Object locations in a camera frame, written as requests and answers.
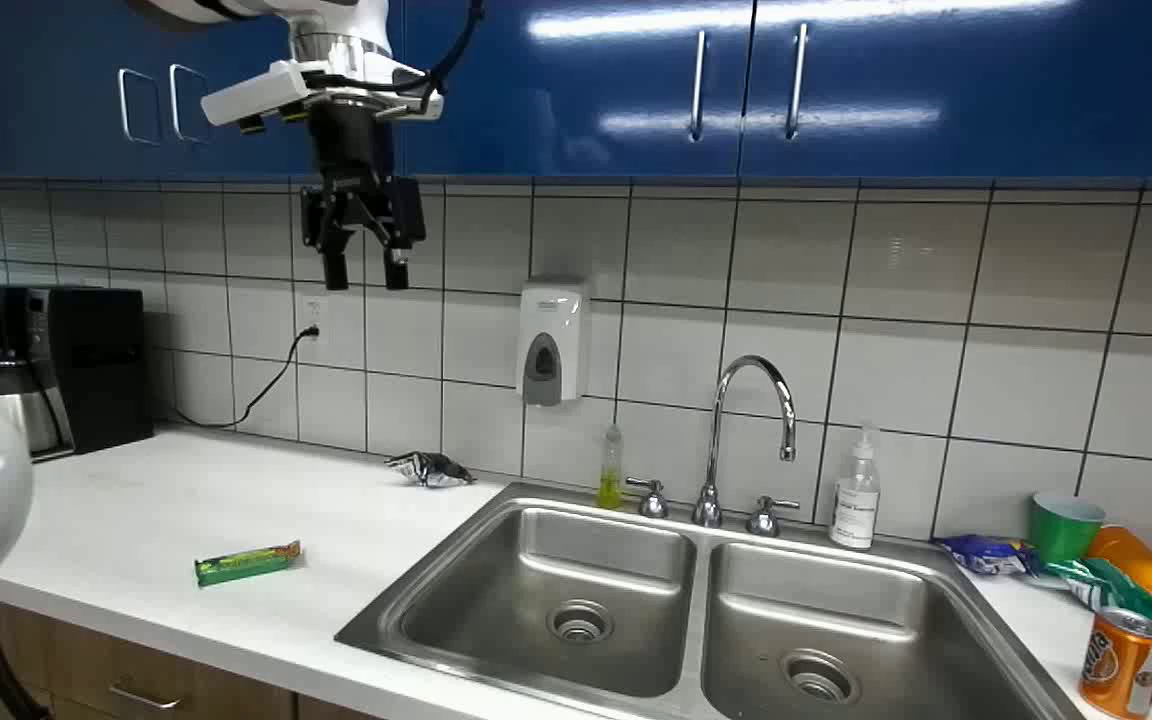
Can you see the green plastic cup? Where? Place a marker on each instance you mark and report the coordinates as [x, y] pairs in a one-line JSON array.
[[1056, 531]]

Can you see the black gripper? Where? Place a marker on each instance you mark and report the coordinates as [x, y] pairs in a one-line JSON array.
[[348, 147]]

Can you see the white wall soap dispenser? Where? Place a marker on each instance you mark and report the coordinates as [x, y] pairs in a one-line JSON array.
[[554, 334]]

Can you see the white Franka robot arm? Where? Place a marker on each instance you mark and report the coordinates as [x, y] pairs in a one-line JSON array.
[[338, 32]]

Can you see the clear pump soap bottle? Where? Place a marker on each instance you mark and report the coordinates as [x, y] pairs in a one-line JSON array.
[[853, 505]]

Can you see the blue snack packet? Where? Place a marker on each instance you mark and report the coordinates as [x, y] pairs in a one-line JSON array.
[[980, 553]]

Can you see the yellow dish soap bottle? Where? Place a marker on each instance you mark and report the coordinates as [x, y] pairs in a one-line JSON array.
[[612, 481]]

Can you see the green and white packet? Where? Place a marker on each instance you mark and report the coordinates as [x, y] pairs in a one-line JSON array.
[[1080, 583]]

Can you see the small dark crumpled object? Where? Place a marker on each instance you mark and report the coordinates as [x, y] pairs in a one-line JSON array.
[[428, 470]]

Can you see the blue upper cabinets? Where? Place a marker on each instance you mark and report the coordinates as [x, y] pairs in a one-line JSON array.
[[936, 82]]

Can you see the green snack bar pack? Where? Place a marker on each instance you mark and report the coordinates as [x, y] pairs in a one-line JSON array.
[[245, 565]]

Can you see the black coffee maker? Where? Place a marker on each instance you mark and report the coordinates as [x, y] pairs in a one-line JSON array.
[[81, 361]]

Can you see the orange soda can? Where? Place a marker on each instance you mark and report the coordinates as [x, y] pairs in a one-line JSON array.
[[1116, 663]]

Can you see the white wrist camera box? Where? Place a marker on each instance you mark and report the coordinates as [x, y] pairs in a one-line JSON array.
[[252, 96]]

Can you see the chrome gooseneck faucet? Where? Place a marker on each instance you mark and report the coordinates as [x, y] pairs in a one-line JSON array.
[[713, 441]]

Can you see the stainless steel double sink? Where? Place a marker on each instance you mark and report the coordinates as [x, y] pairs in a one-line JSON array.
[[629, 603]]

